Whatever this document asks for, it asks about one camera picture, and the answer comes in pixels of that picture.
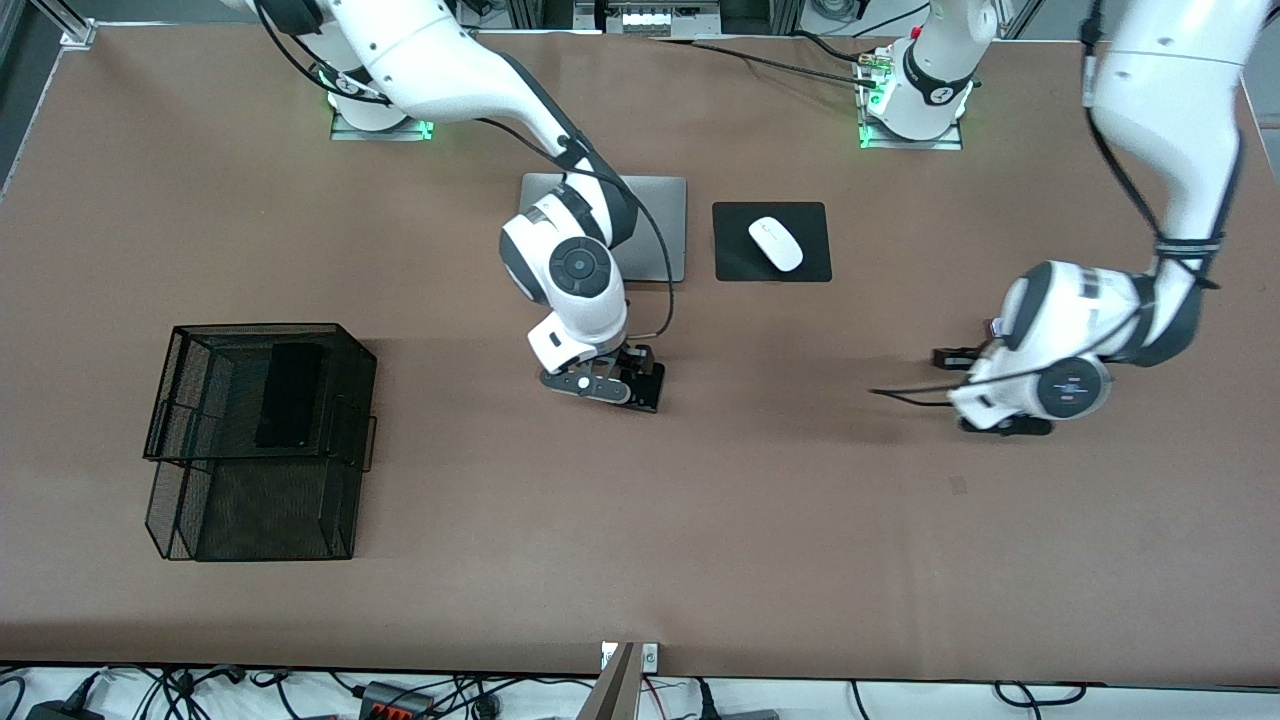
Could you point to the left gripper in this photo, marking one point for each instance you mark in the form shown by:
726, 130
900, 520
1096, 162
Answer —
958, 357

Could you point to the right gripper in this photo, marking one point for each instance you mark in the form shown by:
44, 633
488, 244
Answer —
640, 361

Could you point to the black flip phone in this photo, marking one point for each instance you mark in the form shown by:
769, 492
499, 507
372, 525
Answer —
648, 395

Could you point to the long black slab phone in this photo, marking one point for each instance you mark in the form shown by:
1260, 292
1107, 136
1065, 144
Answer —
290, 395

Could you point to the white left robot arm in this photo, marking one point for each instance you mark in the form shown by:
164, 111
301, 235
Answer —
1170, 120

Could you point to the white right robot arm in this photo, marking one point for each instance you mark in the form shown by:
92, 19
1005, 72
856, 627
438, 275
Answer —
430, 60

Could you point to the silver closed laptop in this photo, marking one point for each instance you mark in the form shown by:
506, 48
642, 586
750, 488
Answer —
675, 215

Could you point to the black mouse pad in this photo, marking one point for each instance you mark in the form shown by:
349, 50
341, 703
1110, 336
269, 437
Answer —
735, 260

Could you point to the white computer mouse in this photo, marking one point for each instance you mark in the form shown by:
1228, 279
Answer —
776, 243

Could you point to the white socket strip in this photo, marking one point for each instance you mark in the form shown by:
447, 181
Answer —
650, 18

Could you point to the grey slanted beam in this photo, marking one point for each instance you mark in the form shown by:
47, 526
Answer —
612, 695

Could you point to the black mesh two-tier tray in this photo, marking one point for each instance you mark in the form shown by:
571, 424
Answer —
200, 500

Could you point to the black orange power strip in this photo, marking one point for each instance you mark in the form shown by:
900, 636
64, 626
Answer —
395, 702

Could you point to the black power adapter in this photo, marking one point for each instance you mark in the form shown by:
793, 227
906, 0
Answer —
60, 711

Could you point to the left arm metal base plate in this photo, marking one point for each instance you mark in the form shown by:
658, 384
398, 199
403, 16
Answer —
910, 145

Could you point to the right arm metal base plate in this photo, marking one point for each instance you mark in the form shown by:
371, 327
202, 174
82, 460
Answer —
380, 135

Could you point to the small metal edge bracket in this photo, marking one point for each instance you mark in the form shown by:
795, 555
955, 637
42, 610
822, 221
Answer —
650, 657

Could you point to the aluminium frame profile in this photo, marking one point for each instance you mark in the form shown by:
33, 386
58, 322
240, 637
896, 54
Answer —
75, 32

